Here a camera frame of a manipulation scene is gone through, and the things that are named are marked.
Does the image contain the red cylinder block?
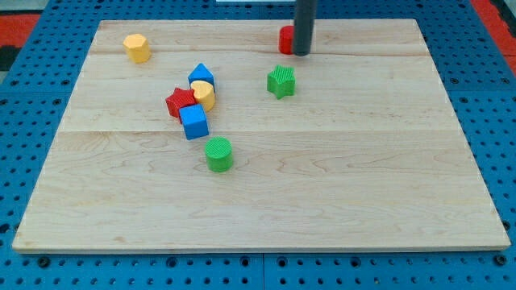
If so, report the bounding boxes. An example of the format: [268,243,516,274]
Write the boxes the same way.
[278,25,294,55]

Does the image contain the green cylinder block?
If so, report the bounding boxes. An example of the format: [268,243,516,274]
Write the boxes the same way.
[205,136,233,172]

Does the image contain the green star block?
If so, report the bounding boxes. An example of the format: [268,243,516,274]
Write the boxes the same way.
[267,64,296,99]

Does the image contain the blue cube block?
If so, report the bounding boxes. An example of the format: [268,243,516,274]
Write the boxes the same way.
[179,104,209,140]

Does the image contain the red star block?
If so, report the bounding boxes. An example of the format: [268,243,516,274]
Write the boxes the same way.
[165,87,197,123]

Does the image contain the blue triangle block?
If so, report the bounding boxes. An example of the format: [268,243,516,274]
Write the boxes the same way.
[188,63,215,87]

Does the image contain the light wooden board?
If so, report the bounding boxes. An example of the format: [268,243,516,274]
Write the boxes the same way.
[12,19,510,254]

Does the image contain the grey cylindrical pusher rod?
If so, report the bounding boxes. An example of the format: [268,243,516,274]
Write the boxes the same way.
[292,0,318,56]

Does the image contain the yellow hexagon block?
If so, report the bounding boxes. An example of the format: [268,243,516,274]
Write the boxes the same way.
[123,34,152,64]

